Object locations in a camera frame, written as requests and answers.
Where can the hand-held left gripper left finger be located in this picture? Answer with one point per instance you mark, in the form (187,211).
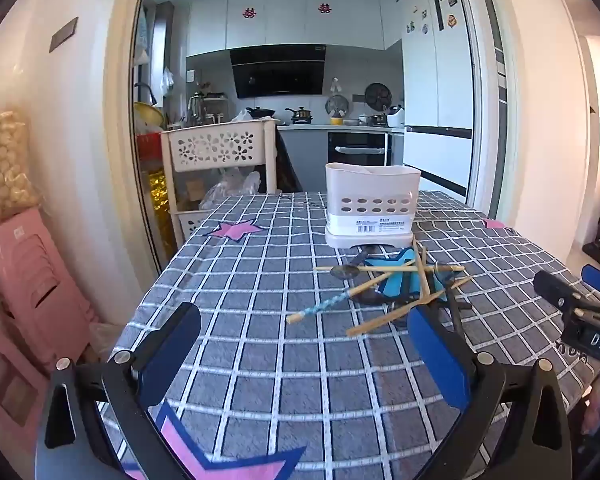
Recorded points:
(152,385)

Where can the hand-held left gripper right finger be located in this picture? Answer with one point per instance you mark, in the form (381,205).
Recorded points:
(440,360)

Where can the white plastic utensil holder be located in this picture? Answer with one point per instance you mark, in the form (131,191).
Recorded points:
(372,200)

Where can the grey checkered star tablecloth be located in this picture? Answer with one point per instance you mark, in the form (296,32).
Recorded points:
(280,360)

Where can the pink plastic stool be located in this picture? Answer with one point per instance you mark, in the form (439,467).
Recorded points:
(0,385)
(25,270)

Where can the gold foil package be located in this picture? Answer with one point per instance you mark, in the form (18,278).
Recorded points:
(159,200)

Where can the clear plastic bags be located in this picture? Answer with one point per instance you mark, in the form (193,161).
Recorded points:
(230,185)

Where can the black built-in oven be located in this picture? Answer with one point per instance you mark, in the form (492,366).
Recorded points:
(360,150)

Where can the red box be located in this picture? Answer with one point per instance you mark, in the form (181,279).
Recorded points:
(150,152)

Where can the white refrigerator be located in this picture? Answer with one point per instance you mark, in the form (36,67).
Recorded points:
(440,85)

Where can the white rice cooker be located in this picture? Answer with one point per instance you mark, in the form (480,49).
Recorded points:
(395,116)

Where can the grey kitchen counter cabinet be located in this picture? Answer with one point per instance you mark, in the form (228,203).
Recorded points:
(302,155)

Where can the white flower-cutout storage cart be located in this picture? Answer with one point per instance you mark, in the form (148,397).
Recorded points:
(215,145)

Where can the black round fan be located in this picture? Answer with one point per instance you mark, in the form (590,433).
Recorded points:
(378,95)

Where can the bag of puffed snacks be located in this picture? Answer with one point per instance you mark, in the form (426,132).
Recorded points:
(2,170)

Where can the yellow basin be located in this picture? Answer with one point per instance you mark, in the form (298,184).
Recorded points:
(147,112)

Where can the small grey round fan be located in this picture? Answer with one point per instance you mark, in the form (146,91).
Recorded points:
(337,105)

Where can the black cooking pot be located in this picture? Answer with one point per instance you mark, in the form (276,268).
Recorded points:
(300,114)

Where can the black wok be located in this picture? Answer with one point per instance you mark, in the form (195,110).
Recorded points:
(260,111)

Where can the group of fridge magnets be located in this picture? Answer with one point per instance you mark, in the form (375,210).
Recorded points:
(425,22)

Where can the black range hood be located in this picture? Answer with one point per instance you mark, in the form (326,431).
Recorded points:
(280,72)

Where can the red paper-cut decal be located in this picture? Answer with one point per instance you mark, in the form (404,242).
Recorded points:
(248,12)
(324,8)

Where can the white upper kitchen cabinets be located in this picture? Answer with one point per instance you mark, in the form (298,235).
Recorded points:
(290,25)

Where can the grey wall switch plate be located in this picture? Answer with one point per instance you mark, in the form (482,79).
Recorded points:
(63,35)

